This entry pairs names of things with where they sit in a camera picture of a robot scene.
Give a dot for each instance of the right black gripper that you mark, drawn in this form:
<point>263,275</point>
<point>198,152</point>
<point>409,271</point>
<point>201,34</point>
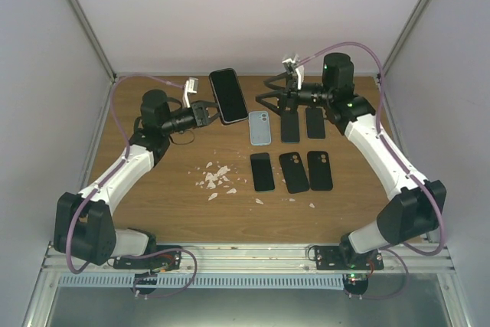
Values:
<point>282,96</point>

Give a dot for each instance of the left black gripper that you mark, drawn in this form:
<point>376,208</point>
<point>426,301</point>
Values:
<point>200,114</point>

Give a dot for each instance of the black phone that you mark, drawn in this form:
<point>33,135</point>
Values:
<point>228,95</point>
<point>289,129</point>

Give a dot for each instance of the light blue phone case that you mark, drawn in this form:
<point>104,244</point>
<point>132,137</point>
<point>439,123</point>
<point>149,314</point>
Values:
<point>259,127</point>

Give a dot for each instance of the black smartphone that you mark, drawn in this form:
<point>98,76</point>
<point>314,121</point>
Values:
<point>315,123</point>

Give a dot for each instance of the black phone case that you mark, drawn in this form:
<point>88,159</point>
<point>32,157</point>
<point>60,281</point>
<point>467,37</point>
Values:
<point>294,172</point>
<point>320,174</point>

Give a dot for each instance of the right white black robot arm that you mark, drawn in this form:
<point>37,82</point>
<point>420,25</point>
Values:
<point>415,203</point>

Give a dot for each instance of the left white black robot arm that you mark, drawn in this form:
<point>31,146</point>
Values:
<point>84,227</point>

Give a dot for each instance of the white debris pile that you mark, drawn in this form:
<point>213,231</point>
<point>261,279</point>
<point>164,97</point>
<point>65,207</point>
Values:
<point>225,175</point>

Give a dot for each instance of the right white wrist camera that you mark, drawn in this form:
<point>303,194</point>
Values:
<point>292,66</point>

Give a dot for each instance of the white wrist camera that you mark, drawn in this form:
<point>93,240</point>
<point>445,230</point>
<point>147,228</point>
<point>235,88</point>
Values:
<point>190,87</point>
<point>292,66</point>

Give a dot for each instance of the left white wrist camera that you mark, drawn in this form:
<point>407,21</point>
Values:
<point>190,87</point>

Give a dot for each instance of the aluminium front rail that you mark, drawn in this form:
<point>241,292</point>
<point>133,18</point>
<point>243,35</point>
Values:
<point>295,258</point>

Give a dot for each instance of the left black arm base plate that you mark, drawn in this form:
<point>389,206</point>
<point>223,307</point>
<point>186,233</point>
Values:
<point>167,261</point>

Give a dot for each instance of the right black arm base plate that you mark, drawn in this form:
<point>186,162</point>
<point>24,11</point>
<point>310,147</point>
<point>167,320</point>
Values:
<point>329,258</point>

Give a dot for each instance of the slotted grey cable duct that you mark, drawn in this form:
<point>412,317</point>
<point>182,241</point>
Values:
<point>220,281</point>

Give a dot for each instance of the right aluminium frame post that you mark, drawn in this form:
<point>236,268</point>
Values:
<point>414,17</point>

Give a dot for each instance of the aluminium frame post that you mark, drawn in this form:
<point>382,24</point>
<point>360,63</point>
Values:
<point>94,41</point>
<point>414,17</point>

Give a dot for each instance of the left aluminium frame post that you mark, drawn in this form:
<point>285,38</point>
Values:
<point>94,41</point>

